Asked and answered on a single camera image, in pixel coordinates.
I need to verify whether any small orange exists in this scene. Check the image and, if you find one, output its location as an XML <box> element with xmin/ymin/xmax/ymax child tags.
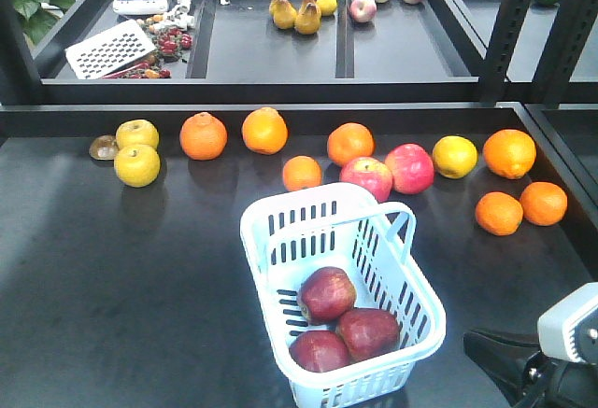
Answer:
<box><xmin>282</xmin><ymin>155</ymin><xmax>322</xmax><ymax>191</ymax></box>
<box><xmin>475</xmin><ymin>191</ymin><xmax>523</xmax><ymax>236</ymax></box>
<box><xmin>519</xmin><ymin>181</ymin><xmax>568</xmax><ymax>226</ymax></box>

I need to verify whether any white perforated grater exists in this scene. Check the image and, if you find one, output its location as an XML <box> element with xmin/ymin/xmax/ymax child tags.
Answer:
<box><xmin>64</xmin><ymin>20</ymin><xmax>155</xmax><ymax>79</ymax></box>

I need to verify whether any small orange lower left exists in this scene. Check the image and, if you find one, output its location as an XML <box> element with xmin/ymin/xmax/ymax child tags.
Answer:
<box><xmin>475</xmin><ymin>191</ymin><xmax>523</xmax><ymax>236</ymax></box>

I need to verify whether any brown pear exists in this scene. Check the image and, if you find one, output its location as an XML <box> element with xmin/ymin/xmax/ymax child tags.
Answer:
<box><xmin>294</xmin><ymin>0</ymin><xmax>321</xmax><ymax>35</ymax></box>
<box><xmin>316</xmin><ymin>0</ymin><xmax>338</xmax><ymax>17</ymax></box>
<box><xmin>269</xmin><ymin>0</ymin><xmax>297</xmax><ymax>30</ymax></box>

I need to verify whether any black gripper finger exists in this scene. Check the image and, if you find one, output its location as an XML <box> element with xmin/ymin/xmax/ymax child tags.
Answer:
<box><xmin>463</xmin><ymin>329</ymin><xmax>542</xmax><ymax>403</ymax></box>

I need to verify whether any small orange centre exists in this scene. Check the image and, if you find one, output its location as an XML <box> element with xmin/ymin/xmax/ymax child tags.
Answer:
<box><xmin>282</xmin><ymin>155</ymin><xmax>322</xmax><ymax>191</ymax></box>

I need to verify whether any pink red apple right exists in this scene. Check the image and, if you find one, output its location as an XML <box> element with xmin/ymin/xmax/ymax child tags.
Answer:
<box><xmin>384</xmin><ymin>143</ymin><xmax>434</xmax><ymax>194</ymax></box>

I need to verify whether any brown pear left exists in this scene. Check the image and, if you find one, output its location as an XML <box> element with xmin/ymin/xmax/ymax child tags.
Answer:
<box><xmin>269</xmin><ymin>0</ymin><xmax>297</xmax><ymax>30</ymax></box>

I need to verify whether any yellow round citrus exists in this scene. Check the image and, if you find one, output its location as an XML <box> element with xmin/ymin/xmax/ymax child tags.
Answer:
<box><xmin>432</xmin><ymin>135</ymin><xmax>478</xmax><ymax>179</ymax></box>

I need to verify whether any yellow apple back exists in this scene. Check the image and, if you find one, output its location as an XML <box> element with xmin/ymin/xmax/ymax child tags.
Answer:
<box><xmin>116</xmin><ymin>119</ymin><xmax>160</xmax><ymax>149</ymax></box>

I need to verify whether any brown pear middle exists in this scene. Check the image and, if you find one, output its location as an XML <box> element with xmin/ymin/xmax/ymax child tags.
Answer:
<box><xmin>294</xmin><ymin>0</ymin><xmax>321</xmax><ymax>35</ymax></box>

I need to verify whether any large orange far right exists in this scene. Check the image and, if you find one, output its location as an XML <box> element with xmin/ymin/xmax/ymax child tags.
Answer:
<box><xmin>482</xmin><ymin>129</ymin><xmax>536</xmax><ymax>179</ymax></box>

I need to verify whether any pink red apple left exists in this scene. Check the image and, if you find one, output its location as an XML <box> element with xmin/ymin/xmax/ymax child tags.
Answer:
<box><xmin>339</xmin><ymin>156</ymin><xmax>393</xmax><ymax>203</ymax></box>

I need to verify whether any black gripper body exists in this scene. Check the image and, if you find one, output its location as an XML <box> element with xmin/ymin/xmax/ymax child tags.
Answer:
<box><xmin>518</xmin><ymin>354</ymin><xmax>597</xmax><ymax>407</ymax></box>

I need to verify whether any pink red apple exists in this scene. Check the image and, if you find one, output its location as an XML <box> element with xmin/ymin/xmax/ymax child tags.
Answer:
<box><xmin>339</xmin><ymin>156</ymin><xmax>393</xmax><ymax>203</ymax></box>
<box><xmin>384</xmin><ymin>143</ymin><xmax>434</xmax><ymax>194</ymax></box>

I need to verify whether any light blue plastic basket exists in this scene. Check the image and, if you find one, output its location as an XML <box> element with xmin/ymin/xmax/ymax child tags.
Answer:
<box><xmin>240</xmin><ymin>182</ymin><xmax>447</xmax><ymax>407</ymax></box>

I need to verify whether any brown pear right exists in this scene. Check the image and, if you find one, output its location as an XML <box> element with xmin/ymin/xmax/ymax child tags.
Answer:
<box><xmin>316</xmin><ymin>0</ymin><xmax>338</xmax><ymax>17</ymax></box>

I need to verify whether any dark red apple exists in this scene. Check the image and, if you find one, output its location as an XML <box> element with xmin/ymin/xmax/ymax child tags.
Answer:
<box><xmin>289</xmin><ymin>331</ymin><xmax>351</xmax><ymax>373</ymax></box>
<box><xmin>297</xmin><ymin>266</ymin><xmax>357</xmax><ymax>325</ymax></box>
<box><xmin>335</xmin><ymin>308</ymin><xmax>401</xmax><ymax>362</ymax></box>

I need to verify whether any yellow apple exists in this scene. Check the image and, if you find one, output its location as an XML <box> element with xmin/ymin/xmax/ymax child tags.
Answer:
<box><xmin>113</xmin><ymin>144</ymin><xmax>161</xmax><ymax>188</ymax></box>
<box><xmin>116</xmin><ymin>119</ymin><xmax>160</xmax><ymax>149</ymax></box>

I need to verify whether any orange behind apples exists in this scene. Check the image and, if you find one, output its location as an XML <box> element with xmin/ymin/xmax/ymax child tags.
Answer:
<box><xmin>327</xmin><ymin>122</ymin><xmax>376</xmax><ymax>167</ymax></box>

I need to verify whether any yellow apple front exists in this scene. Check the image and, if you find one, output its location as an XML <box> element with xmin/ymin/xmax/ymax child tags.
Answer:
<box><xmin>113</xmin><ymin>144</ymin><xmax>161</xmax><ymax>188</ymax></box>

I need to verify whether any white electronic scale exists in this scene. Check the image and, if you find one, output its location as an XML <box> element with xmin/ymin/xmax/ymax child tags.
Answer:
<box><xmin>112</xmin><ymin>0</ymin><xmax>170</xmax><ymax>16</ymax></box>

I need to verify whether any knobbed orange leftmost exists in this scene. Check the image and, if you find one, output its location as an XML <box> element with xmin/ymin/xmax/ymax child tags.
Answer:
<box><xmin>179</xmin><ymin>112</ymin><xmax>228</xmax><ymax>161</ymax></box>

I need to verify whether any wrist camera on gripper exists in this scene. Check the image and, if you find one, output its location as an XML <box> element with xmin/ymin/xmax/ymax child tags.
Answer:
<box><xmin>537</xmin><ymin>282</ymin><xmax>597</xmax><ymax>365</ymax></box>

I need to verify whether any black upper tray shelf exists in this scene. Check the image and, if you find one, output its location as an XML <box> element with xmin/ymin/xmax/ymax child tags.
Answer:
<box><xmin>27</xmin><ymin>0</ymin><xmax>598</xmax><ymax>104</ymax></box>

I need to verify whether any black wooden display stand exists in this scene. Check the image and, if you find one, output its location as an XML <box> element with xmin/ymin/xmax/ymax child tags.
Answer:
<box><xmin>1</xmin><ymin>104</ymin><xmax>597</xmax><ymax>407</ymax></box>

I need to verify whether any small orange lower right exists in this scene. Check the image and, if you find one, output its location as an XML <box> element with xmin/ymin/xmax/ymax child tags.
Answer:
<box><xmin>519</xmin><ymin>181</ymin><xmax>568</xmax><ymax>226</ymax></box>

